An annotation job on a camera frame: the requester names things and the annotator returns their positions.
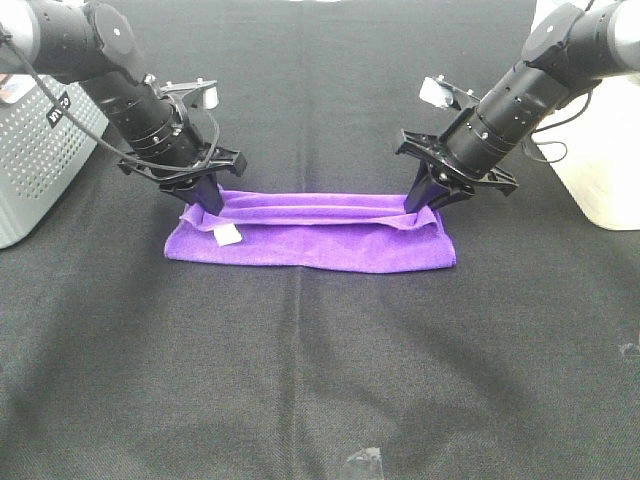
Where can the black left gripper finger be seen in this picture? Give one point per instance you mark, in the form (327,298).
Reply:
(206,193)
(186,192)

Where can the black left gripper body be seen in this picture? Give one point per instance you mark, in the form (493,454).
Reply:
(211,160)

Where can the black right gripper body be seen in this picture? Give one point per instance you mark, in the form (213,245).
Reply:
(427,148)

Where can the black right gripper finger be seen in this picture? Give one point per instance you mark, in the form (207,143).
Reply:
(423,191)
(451,191)

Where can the purple microfibre towel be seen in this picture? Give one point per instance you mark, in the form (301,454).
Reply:
(366,233)

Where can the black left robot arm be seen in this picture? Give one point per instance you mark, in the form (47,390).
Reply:
(169,128)

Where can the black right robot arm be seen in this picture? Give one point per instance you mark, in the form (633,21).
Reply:
(567,55)

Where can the white plastic bin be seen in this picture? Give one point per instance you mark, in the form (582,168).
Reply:
(594,150)

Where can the grey perforated laundry basket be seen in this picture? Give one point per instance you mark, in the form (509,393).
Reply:
(41,153)

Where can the black table cloth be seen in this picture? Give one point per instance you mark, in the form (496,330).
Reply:
(117,363)

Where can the clear tape right edge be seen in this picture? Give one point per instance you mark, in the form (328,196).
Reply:
(629,350)

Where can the clear tape piece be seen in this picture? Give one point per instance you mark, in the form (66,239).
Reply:
(365,464)

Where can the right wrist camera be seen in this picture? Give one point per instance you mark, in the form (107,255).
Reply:
(439,93)

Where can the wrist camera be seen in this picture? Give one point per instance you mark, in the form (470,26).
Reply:
(198,94)
(439,93)

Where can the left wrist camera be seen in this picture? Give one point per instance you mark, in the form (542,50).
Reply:
(198,94)

